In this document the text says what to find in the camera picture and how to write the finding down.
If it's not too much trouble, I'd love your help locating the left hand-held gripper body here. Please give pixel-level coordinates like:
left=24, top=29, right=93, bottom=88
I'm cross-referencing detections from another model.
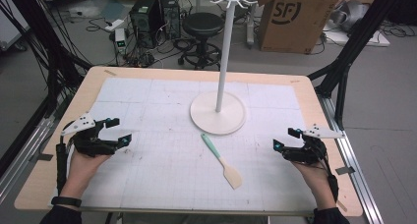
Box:
left=60, top=112, right=116, bottom=158

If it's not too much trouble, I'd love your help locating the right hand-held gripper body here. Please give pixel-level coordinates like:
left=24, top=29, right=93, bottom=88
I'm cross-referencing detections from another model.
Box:
left=281, top=123, right=346, bottom=165

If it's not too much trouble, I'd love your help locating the person's left hand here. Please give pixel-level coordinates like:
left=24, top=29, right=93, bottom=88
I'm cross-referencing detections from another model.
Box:
left=61, top=147, right=112, bottom=199

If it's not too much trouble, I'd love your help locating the person's right hand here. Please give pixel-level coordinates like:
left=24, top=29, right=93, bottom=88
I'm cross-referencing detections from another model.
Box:
left=292, top=160, right=337, bottom=209

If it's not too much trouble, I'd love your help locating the grey tape piece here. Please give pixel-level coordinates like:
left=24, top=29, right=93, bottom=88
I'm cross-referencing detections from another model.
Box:
left=334, top=165, right=356, bottom=176
left=35, top=152, right=54, bottom=162

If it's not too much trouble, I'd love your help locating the white grid mat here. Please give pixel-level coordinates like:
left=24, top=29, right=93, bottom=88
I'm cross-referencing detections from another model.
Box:
left=48, top=77, right=319, bottom=212

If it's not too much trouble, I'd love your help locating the black wristband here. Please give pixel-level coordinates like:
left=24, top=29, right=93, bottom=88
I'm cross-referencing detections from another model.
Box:
left=50, top=196, right=83, bottom=209

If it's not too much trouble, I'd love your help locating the white device with green display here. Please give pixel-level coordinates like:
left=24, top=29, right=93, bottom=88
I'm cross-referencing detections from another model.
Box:
left=113, top=28, right=129, bottom=55

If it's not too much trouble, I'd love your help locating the white hook stand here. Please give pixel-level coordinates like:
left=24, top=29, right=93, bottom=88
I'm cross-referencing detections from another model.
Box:
left=189, top=0, right=259, bottom=136

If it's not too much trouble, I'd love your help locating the white power strip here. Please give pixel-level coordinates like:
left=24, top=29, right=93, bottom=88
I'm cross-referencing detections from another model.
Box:
left=103, top=18, right=126, bottom=32

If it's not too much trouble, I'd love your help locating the large black computer tower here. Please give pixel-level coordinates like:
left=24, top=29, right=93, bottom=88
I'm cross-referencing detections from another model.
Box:
left=129, top=0, right=165, bottom=50

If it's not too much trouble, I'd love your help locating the large cardboard box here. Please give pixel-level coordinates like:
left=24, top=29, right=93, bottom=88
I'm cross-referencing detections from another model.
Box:
left=257, top=0, right=349, bottom=55

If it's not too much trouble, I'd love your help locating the slim black computer tower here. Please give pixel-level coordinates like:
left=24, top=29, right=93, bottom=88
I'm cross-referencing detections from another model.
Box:
left=158, top=0, right=182, bottom=40

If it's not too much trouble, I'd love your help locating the grey bag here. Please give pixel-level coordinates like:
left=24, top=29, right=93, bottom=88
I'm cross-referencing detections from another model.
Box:
left=328, top=0, right=372, bottom=34

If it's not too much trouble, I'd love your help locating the black round stool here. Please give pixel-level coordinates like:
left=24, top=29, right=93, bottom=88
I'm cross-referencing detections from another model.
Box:
left=176, top=12, right=226, bottom=71

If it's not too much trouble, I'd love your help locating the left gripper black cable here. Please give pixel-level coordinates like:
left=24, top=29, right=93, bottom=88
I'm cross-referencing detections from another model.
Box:
left=54, top=132, right=75, bottom=197

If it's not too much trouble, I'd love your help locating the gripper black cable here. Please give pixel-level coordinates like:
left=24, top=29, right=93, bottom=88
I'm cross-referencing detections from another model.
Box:
left=313, top=141, right=340, bottom=203
left=54, top=132, right=75, bottom=197

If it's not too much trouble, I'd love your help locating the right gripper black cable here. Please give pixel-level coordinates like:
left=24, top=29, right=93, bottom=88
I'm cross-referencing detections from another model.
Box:
left=313, top=141, right=340, bottom=203

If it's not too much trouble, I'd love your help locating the aluminium rail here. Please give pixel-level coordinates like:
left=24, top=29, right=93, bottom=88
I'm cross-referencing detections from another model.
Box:
left=0, top=95, right=68, bottom=203
left=315, top=93, right=386, bottom=224

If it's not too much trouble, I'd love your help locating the spatula with teal handle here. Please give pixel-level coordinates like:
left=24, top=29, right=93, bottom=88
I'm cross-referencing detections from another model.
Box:
left=200, top=133, right=244, bottom=191

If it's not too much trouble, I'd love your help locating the black frame stand with cables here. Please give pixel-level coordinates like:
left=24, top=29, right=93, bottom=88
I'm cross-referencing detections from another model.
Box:
left=0, top=0, right=93, bottom=120

